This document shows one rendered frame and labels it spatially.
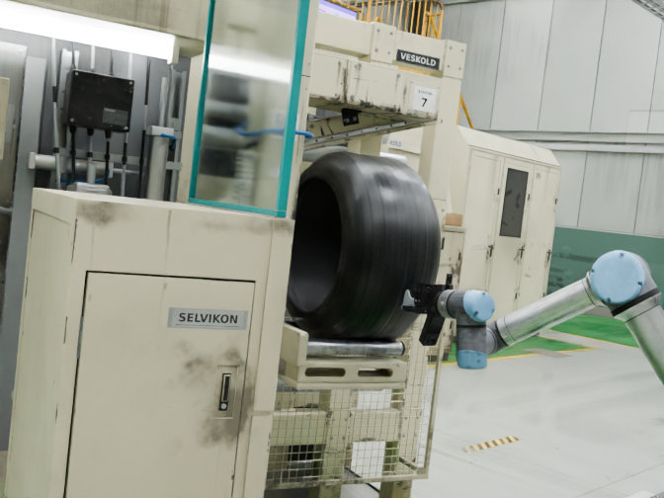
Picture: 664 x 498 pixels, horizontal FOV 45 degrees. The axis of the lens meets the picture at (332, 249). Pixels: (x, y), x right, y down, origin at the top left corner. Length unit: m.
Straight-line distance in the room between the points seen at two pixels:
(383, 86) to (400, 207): 0.60
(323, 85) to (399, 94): 0.29
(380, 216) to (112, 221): 0.98
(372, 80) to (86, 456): 1.66
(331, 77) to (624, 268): 1.19
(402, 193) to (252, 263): 0.89
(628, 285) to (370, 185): 0.77
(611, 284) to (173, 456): 1.01
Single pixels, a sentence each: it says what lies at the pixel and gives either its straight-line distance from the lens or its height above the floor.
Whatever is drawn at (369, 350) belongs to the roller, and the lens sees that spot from 2.37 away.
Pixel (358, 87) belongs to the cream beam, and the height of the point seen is 1.70.
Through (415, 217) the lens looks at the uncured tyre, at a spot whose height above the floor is 1.30.
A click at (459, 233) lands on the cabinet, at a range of 7.45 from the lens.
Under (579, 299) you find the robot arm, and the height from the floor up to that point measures 1.14.
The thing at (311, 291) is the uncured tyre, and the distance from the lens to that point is 2.67.
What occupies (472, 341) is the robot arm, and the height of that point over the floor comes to 1.01.
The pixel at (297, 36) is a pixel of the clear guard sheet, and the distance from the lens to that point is 1.53.
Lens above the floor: 1.30
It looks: 3 degrees down
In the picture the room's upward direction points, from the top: 7 degrees clockwise
